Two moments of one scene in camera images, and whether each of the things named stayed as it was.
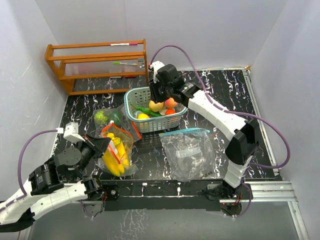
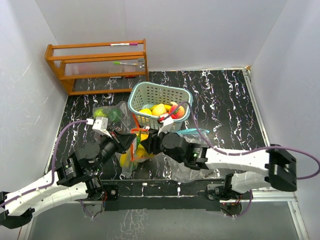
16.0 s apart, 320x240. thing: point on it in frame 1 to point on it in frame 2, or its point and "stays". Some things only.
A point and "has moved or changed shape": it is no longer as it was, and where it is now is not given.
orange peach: [170, 103] to [179, 112]
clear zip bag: [116, 159] has moved or changed shape
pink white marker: [124, 44] stays
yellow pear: [156, 107] to [159, 110]
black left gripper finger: [100, 143] to [124, 140]
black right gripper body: [159, 93] to [157, 146]
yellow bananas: [115, 158] to [125, 159]
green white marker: [119, 62] stays
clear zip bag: [189, 154] stays
